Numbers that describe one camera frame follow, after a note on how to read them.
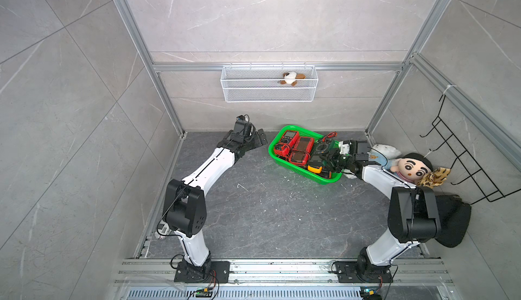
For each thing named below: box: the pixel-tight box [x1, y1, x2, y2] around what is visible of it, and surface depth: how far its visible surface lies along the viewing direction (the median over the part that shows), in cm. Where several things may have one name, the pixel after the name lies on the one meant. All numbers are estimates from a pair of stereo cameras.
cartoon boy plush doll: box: [390, 152, 433, 183], surface depth 83 cm
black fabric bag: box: [434, 194, 472, 248], surface depth 66 cm
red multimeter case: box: [289, 136, 315, 166], surface depth 97 cm
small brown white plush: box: [277, 71, 306, 87], surface depth 90 cm
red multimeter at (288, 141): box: [274, 130, 300, 158], surface depth 103 cm
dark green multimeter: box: [312, 138, 333, 157], surface depth 97 cm
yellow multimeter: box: [307, 155, 323, 174], surface depth 95 cm
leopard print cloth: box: [417, 166, 452, 189], surface depth 75 cm
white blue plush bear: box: [368, 143, 402, 176], surface depth 102 cm
